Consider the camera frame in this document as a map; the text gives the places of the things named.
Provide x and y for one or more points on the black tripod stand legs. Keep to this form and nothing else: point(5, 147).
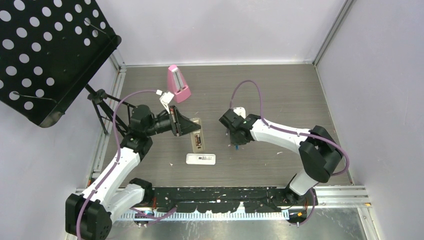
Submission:
point(104, 111)

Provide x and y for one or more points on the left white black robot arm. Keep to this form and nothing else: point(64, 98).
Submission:
point(91, 214)

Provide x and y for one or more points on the pink metronome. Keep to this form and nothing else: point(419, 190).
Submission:
point(177, 84)

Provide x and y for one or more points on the white remote control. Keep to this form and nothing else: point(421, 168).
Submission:
point(200, 159)

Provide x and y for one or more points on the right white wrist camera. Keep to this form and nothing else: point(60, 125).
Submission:
point(240, 111)

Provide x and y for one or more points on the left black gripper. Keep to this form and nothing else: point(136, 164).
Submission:
point(180, 125)

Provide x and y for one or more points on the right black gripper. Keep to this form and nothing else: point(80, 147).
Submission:
point(234, 141)

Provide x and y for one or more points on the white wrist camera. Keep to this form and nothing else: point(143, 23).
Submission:
point(240, 111)
point(165, 97)

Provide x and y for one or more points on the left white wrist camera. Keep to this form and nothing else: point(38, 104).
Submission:
point(165, 97)

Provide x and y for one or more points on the black perforated music stand desk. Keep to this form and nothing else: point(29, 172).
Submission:
point(49, 51)

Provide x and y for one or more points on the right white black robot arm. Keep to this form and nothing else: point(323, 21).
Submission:
point(318, 152)

